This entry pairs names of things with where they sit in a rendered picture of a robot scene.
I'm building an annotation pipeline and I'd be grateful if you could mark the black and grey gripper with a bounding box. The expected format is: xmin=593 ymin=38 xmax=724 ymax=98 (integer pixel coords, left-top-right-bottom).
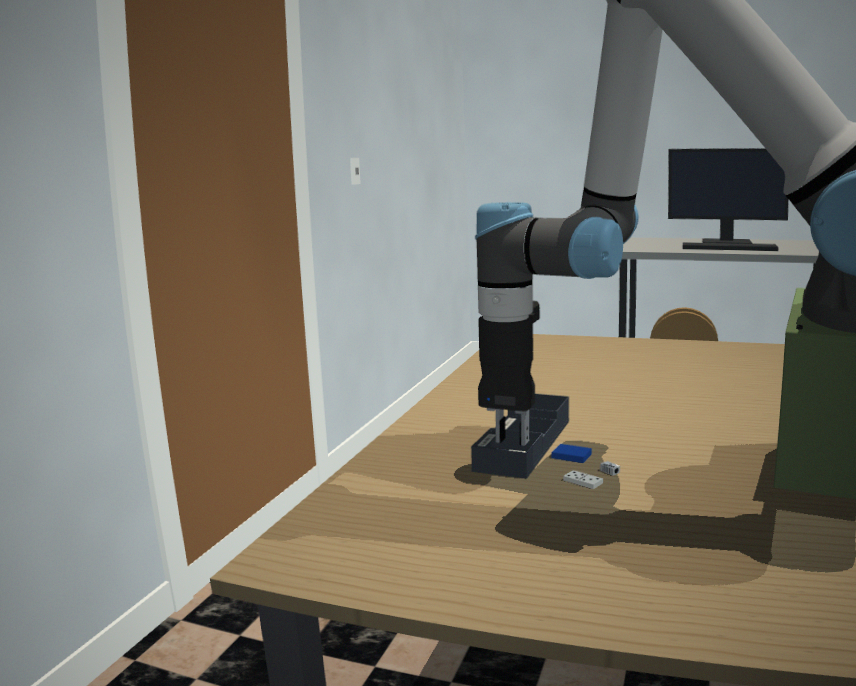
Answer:
xmin=478 ymin=284 xmax=540 ymax=446

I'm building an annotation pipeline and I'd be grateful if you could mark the dark grey three-compartment bin rack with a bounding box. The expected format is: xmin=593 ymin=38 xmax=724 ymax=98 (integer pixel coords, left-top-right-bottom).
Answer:
xmin=471 ymin=394 xmax=569 ymax=479

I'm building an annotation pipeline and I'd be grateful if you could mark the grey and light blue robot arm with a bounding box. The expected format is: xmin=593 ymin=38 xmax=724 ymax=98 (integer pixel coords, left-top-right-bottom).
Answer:
xmin=475 ymin=0 xmax=856 ymax=333

